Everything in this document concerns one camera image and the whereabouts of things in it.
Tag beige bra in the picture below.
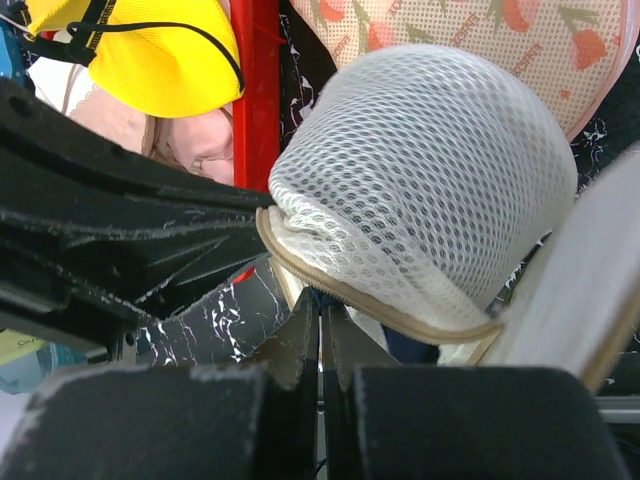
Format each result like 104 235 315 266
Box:
62 86 155 156

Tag white cloth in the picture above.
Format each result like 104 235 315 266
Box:
27 58 95 115

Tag white mesh laundry bag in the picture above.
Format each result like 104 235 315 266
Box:
256 44 639 391

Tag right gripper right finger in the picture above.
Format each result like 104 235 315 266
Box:
322 306 630 479

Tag floral pink oven mitt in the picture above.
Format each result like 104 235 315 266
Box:
292 0 639 139

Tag clear blue plastic container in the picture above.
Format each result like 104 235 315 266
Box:
1 343 87 395

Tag red plastic bin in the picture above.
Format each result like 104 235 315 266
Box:
230 0 285 192

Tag yellow bra black straps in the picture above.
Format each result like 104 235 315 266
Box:
19 0 246 119

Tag cream cup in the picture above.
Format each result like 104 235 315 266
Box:
0 329 47 365

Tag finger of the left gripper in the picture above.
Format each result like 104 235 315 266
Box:
1 79 273 230
1 210 265 350

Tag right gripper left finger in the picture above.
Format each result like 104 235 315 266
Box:
1 290 318 479

